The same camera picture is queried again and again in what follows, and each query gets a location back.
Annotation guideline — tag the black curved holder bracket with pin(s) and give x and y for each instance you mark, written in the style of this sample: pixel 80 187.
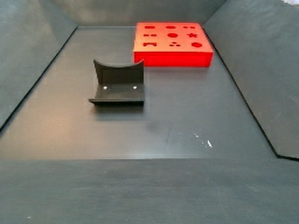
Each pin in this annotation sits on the black curved holder bracket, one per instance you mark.
pixel 120 84

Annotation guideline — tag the red shape sorter block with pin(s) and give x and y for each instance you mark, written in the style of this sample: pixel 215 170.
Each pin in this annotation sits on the red shape sorter block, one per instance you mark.
pixel 168 44

